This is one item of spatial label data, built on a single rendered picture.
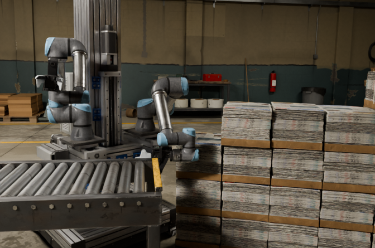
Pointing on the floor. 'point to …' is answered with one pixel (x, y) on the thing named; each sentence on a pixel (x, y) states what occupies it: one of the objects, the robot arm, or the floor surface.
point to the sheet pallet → (20, 107)
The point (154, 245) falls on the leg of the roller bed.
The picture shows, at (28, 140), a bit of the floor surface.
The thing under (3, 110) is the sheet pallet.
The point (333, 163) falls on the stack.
